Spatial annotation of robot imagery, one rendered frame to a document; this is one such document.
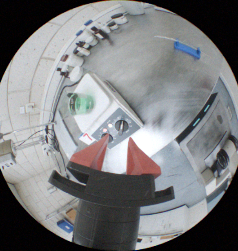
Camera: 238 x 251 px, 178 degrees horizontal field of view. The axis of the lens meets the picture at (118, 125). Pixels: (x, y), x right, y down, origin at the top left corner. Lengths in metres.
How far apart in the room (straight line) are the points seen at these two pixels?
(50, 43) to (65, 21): 0.16
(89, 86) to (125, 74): 0.12
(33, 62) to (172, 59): 0.65
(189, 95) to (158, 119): 0.12
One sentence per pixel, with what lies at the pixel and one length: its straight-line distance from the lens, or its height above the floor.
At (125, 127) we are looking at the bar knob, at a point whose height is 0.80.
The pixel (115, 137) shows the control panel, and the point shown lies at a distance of 0.21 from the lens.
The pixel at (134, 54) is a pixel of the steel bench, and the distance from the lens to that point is 0.30.
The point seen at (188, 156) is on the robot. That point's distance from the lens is 0.77.
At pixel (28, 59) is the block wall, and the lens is 0.60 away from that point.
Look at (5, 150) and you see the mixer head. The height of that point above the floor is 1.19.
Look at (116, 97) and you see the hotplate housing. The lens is 0.18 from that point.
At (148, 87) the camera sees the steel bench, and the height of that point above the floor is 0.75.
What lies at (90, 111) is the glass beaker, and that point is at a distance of 0.17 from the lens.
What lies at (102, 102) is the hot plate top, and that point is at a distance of 0.17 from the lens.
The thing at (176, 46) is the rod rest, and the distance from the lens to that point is 0.33.
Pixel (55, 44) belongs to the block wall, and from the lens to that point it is 0.59.
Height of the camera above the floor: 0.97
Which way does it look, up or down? 62 degrees down
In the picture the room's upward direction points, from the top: 109 degrees counter-clockwise
